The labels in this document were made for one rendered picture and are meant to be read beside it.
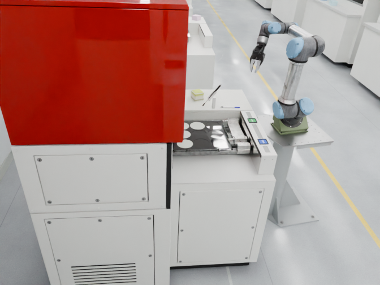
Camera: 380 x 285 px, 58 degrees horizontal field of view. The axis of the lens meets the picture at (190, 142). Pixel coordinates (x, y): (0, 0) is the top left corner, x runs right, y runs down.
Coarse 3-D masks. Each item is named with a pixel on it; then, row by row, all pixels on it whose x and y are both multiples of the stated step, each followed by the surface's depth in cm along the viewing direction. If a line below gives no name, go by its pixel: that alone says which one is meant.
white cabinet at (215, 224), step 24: (192, 192) 198; (216, 192) 199; (240, 192) 201; (264, 192) 204; (192, 216) 208; (216, 216) 210; (240, 216) 212; (264, 216) 215; (192, 240) 220; (216, 240) 223; (240, 240) 225; (192, 264) 234; (216, 264) 241; (240, 264) 244
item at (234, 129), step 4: (228, 124) 240; (232, 124) 240; (236, 124) 240; (228, 128) 238; (232, 128) 235; (236, 128) 236; (240, 128) 236; (232, 132) 231; (236, 132) 231; (240, 132) 231; (232, 136) 227; (232, 140) 227; (236, 148) 217; (240, 152) 215; (244, 152) 215; (248, 152) 215
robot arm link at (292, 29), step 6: (288, 24) 232; (294, 24) 230; (288, 30) 230; (294, 30) 224; (300, 30) 220; (294, 36) 224; (300, 36) 217; (306, 36) 212; (312, 36) 208; (318, 36) 206; (318, 42) 198; (324, 42) 201; (318, 48) 198; (324, 48) 202; (318, 54) 202
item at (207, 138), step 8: (192, 128) 229; (208, 128) 230; (216, 128) 231; (192, 136) 220; (200, 136) 221; (208, 136) 221; (216, 136) 222; (224, 136) 222; (176, 144) 212; (200, 144) 213; (208, 144) 214; (216, 144) 214; (224, 144) 215
